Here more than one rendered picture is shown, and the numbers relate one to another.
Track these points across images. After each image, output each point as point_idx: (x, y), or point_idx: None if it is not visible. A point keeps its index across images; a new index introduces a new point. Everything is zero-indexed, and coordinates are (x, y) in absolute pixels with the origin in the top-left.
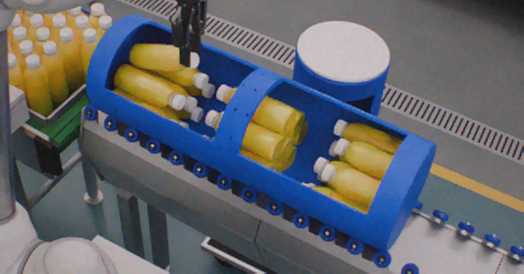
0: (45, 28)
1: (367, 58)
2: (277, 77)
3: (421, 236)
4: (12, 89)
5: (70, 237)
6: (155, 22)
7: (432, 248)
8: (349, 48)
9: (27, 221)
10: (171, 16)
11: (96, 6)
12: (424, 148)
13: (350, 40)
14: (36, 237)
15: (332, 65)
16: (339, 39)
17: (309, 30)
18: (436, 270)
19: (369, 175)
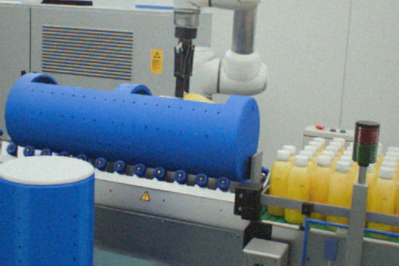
0: (331, 148)
1: (23, 164)
2: (117, 89)
3: None
4: (313, 130)
5: (203, 51)
6: (220, 104)
7: (5, 150)
8: (40, 168)
9: (226, 55)
10: (193, 44)
11: (302, 157)
12: (25, 75)
13: (37, 171)
14: (224, 68)
15: (61, 161)
16: (48, 172)
17: (79, 175)
18: (7, 146)
19: None
